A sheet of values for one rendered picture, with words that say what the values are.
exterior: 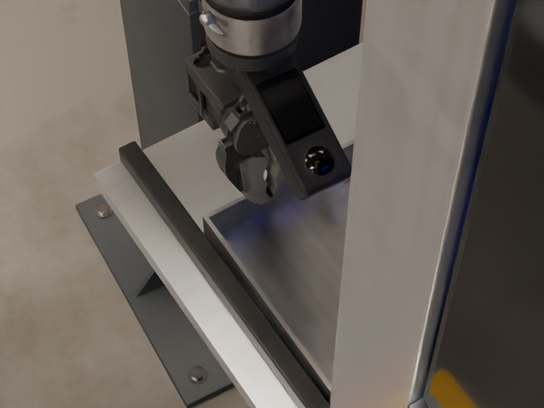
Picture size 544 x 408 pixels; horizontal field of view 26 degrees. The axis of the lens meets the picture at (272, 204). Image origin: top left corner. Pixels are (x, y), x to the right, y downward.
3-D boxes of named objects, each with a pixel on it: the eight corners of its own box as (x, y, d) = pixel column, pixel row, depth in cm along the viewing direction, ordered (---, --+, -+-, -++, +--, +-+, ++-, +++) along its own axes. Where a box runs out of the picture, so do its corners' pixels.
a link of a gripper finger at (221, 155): (261, 163, 103) (261, 98, 96) (273, 176, 102) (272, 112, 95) (216, 186, 102) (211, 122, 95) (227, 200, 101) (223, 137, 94)
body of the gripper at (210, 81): (260, 70, 104) (258, -32, 94) (315, 133, 100) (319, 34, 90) (184, 106, 101) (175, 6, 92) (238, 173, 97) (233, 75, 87)
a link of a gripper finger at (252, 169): (236, 166, 109) (233, 100, 102) (271, 209, 106) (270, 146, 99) (207, 180, 108) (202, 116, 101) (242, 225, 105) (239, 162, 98)
